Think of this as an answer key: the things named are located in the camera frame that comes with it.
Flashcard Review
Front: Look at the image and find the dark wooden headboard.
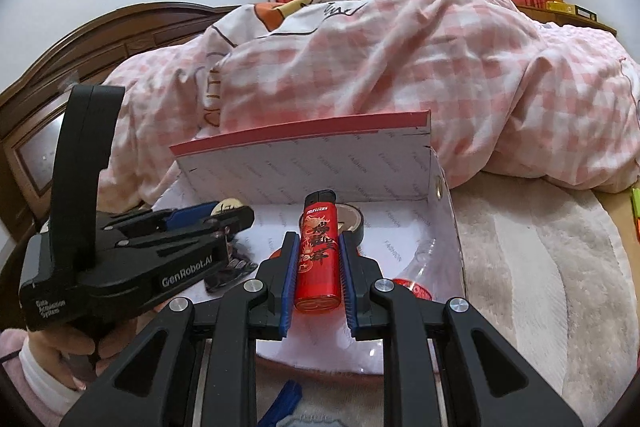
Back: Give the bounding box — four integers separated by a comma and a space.
0, 2, 236, 253

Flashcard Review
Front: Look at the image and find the red cardboard shoe box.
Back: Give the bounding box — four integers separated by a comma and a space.
150, 111, 468, 378

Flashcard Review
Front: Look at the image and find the pink checked quilt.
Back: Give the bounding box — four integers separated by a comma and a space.
97, 0, 640, 212

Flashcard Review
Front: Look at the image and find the beige fluffy blanket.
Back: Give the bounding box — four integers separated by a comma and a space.
252, 172, 640, 427

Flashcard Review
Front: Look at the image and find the round beige disc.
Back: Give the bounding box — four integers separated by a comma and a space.
209, 198, 246, 215

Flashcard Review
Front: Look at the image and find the dark patterned packet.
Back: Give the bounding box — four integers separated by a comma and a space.
204, 234, 261, 293

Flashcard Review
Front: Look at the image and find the yellow box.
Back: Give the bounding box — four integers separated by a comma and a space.
545, 0, 598, 18

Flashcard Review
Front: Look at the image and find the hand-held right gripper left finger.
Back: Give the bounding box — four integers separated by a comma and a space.
59, 231, 301, 427

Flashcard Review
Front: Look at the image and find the clear plastic bottle red label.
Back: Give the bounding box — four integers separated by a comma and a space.
392, 234, 463, 308

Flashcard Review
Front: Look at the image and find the black tape roll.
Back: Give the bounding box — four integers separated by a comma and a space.
334, 202, 367, 258

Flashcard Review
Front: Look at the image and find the person's left hand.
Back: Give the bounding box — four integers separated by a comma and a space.
22, 302, 168, 394

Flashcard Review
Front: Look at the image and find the blue plastic piece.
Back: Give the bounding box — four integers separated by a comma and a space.
257, 379, 303, 427

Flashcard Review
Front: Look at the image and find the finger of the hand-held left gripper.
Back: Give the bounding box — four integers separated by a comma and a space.
202, 206, 256, 239
99, 202, 222, 234

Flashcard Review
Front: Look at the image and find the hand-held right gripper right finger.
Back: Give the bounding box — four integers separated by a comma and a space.
337, 231, 583, 427

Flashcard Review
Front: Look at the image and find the red lighter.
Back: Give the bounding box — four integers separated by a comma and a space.
293, 190, 343, 313

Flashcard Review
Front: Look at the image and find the wooden side cabinet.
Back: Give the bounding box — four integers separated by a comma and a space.
517, 4, 618, 38

